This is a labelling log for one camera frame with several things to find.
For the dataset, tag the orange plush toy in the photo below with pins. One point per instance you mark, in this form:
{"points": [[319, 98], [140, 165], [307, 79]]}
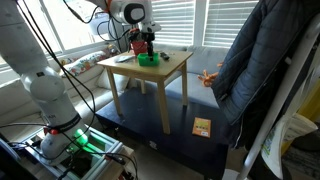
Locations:
{"points": [[207, 78]]}

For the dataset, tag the orange booklet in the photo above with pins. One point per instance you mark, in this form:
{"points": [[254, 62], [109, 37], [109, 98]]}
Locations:
{"points": [[201, 127]]}

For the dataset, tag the floral patterned pillow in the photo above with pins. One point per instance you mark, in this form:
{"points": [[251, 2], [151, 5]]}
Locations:
{"points": [[85, 63]]}

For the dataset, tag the green box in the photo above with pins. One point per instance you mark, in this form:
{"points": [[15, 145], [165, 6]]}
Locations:
{"points": [[146, 61]]}

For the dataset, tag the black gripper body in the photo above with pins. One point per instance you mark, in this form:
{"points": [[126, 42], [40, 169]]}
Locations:
{"points": [[149, 37]]}

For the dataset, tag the black low platform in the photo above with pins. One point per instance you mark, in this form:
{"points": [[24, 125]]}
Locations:
{"points": [[180, 146]]}

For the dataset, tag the red dotted open box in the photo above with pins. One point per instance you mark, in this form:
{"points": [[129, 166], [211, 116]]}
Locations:
{"points": [[139, 47]]}

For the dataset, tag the white plastic bag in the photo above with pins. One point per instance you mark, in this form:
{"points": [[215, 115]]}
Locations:
{"points": [[293, 133]]}

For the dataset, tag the white sofa cushion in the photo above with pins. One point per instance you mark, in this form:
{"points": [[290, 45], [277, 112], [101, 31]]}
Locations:
{"points": [[106, 81]]}

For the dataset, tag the white clothes rack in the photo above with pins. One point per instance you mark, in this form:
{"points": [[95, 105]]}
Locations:
{"points": [[266, 130]]}

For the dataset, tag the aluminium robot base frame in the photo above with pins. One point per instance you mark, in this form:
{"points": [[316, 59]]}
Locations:
{"points": [[100, 146]]}

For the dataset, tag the green indicator light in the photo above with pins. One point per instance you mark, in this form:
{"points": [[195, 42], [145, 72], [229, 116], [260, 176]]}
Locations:
{"points": [[80, 136]]}

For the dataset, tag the wrist camera with red mount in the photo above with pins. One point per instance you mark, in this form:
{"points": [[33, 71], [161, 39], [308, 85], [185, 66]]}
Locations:
{"points": [[135, 35]]}

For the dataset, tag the light wooden table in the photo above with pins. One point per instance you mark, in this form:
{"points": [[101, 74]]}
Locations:
{"points": [[156, 71]]}

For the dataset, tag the white paper sheet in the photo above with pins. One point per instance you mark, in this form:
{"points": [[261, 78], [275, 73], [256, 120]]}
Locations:
{"points": [[123, 59]]}

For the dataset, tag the dark quilted jacket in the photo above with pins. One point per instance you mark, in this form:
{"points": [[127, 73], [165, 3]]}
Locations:
{"points": [[260, 60]]}

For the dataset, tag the yellow board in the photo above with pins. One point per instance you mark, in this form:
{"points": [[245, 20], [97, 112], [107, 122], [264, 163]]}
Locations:
{"points": [[311, 103]]}

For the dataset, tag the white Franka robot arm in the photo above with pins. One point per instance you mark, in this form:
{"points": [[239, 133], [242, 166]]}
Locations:
{"points": [[43, 86]]}

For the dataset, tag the black remote control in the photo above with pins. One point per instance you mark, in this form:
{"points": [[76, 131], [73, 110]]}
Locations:
{"points": [[164, 56]]}

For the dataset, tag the wide white window blind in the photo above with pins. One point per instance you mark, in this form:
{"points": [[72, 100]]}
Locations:
{"points": [[173, 20]]}

